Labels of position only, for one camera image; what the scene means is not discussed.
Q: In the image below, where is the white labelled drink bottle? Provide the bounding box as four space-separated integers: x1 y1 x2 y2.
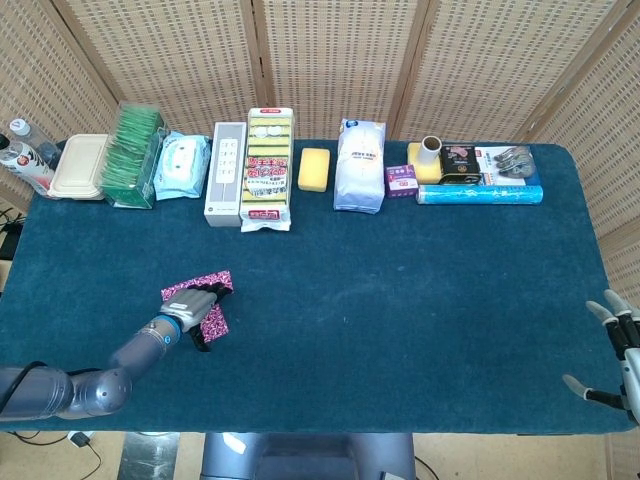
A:
0 133 56 197

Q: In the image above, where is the white paper bag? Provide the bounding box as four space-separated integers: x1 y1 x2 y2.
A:
333 118 388 215

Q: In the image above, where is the clear bottle white cap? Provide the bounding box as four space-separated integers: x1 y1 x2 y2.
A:
8 118 62 169

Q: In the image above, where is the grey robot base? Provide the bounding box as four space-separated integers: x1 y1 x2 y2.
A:
199 432 417 480

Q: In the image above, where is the metal floor plate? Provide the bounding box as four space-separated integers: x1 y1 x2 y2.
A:
119 432 181 480

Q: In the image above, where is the green tea bag box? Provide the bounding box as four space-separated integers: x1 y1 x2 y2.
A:
99 101 170 210

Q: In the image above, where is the teal table mat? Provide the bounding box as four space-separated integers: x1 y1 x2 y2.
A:
0 139 639 435

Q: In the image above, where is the dark metal tin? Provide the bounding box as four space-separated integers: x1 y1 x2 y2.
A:
438 144 484 187

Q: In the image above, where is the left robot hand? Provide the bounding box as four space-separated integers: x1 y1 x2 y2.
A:
159 282 235 353

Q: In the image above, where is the yellow sponge multipack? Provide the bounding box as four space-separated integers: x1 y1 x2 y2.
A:
239 106 295 234

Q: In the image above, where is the yellow sponge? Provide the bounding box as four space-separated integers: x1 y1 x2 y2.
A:
297 147 332 192
406 142 444 186

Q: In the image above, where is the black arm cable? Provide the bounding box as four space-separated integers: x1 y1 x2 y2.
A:
0 360 46 409

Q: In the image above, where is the white power strip box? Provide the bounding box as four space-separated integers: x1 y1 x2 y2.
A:
203 121 248 229

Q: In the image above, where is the light blue wet wipes pack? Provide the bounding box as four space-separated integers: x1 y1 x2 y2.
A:
152 130 212 202

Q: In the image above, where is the beige lunch box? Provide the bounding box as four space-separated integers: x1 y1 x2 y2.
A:
47 133 110 202

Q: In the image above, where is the small purple box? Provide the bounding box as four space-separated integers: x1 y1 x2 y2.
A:
384 164 420 199

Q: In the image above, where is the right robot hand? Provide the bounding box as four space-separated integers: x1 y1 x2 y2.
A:
562 288 640 426

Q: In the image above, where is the blue cling film roll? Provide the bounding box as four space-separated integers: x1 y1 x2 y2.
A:
416 184 545 206

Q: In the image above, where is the wicker folding screen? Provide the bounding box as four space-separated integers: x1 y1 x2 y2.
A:
0 0 640 306

